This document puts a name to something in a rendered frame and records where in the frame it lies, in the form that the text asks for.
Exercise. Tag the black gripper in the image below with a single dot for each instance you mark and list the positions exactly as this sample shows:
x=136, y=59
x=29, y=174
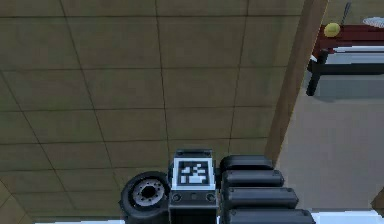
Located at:
x=146, y=195

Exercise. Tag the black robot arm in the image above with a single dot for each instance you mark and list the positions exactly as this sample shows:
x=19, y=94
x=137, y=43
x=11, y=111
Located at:
x=253, y=193

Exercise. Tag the dark red table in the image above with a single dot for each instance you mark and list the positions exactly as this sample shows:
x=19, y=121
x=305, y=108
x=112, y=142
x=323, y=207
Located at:
x=346, y=50

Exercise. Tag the yellow ball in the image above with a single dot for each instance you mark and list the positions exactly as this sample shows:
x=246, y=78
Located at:
x=332, y=29

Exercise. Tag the grey thin utensil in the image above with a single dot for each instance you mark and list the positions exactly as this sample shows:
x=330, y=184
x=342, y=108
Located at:
x=345, y=13

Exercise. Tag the white plate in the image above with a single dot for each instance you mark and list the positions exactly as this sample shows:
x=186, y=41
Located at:
x=375, y=21

